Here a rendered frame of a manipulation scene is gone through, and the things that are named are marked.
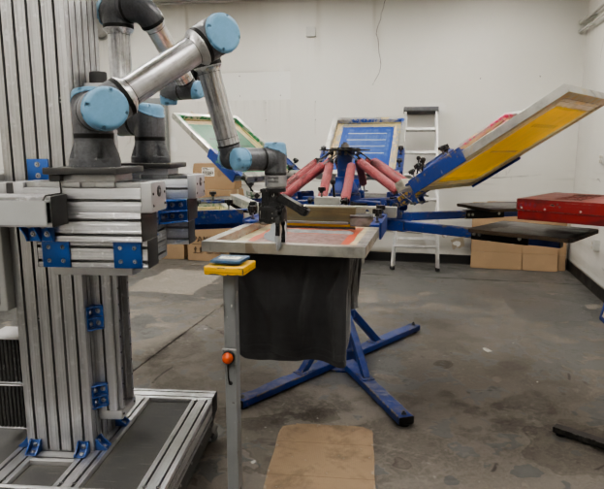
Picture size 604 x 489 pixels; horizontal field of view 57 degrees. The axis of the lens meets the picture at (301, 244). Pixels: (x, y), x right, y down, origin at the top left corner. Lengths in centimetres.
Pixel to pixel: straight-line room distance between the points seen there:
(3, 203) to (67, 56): 55
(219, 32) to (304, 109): 499
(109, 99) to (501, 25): 549
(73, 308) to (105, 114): 75
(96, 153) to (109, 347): 74
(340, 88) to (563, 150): 252
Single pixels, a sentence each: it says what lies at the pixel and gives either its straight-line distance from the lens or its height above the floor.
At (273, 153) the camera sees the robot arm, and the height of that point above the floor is 130.
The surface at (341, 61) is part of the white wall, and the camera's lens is 671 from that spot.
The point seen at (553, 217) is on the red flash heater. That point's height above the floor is 103.
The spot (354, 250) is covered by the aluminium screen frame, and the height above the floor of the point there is 98.
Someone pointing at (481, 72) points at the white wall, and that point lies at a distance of 662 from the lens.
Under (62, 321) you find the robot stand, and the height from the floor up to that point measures 72.
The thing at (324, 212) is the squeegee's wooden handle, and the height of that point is 103.
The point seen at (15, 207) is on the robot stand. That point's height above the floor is 115.
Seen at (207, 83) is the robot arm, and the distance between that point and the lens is 193.
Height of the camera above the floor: 131
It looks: 10 degrees down
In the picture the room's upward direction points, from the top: straight up
